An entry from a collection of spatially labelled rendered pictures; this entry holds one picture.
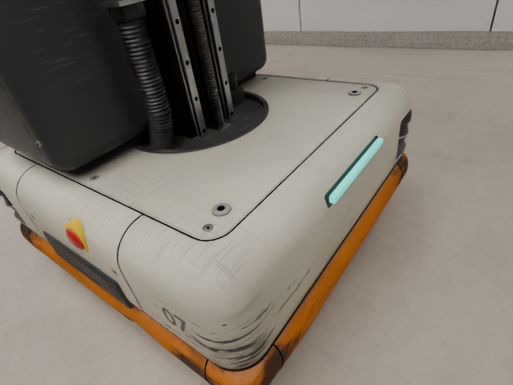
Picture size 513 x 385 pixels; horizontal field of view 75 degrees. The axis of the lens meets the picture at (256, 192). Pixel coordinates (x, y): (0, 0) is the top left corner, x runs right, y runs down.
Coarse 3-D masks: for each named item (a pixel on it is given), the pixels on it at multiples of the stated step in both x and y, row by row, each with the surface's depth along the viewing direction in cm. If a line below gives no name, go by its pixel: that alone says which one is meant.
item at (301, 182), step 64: (256, 128) 59; (320, 128) 55; (384, 128) 58; (0, 192) 67; (64, 192) 50; (128, 192) 47; (192, 192) 45; (256, 192) 43; (320, 192) 44; (384, 192) 67; (64, 256) 59; (128, 256) 40; (192, 256) 36; (256, 256) 36; (320, 256) 47; (192, 320) 36; (256, 320) 37; (256, 384) 41
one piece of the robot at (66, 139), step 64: (0, 0) 38; (64, 0) 43; (128, 0) 42; (192, 0) 51; (256, 0) 71; (0, 64) 41; (64, 64) 45; (128, 64) 52; (192, 64) 57; (256, 64) 77; (0, 128) 55; (64, 128) 47; (128, 128) 55; (192, 128) 61
